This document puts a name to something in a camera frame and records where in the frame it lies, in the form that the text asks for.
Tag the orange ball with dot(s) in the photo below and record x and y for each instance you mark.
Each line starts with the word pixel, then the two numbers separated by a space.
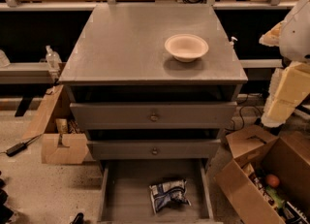
pixel 272 180

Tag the grey top drawer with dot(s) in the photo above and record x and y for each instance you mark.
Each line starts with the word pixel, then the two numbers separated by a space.
pixel 96 116

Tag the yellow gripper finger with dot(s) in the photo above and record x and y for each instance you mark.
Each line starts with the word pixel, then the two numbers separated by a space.
pixel 294 87

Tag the blue chip bag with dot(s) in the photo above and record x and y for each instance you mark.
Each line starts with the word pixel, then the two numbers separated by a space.
pixel 169 192

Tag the grey middle drawer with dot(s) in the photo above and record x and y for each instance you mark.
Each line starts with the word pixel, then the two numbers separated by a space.
pixel 153 149

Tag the grey open bottom drawer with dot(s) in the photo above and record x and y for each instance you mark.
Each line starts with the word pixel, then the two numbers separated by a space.
pixel 126 192

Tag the left cardboard box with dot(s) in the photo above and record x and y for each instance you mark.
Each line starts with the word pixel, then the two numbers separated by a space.
pixel 56 148

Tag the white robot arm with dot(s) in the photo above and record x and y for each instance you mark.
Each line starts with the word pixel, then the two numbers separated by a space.
pixel 292 35

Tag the white paper bowl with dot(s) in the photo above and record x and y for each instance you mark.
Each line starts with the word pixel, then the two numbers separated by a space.
pixel 186 47

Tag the white pump bottle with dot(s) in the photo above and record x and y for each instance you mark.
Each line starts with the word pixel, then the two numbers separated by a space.
pixel 233 41

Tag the cardboard box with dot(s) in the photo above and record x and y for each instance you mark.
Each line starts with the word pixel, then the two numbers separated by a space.
pixel 286 156
pixel 56 148

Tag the right cardboard box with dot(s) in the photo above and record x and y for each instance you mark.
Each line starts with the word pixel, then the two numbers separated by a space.
pixel 286 156

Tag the clear plastic bottle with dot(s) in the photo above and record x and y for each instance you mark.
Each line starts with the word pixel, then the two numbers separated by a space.
pixel 52 58

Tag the grey drawer cabinet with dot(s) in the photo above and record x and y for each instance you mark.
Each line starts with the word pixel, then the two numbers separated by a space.
pixel 120 57

